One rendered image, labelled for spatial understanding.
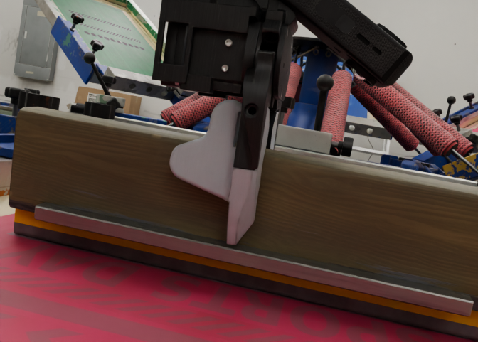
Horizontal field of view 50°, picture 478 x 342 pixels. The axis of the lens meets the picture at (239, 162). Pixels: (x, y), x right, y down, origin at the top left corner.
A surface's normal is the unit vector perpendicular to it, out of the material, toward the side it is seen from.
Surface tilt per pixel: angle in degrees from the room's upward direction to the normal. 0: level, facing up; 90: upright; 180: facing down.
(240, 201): 104
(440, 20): 90
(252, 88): 78
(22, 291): 0
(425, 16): 90
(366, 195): 95
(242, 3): 90
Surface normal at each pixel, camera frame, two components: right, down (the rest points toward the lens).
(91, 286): 0.18, -0.98
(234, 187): -0.20, 0.28
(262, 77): -0.11, -0.30
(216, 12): -0.17, 0.05
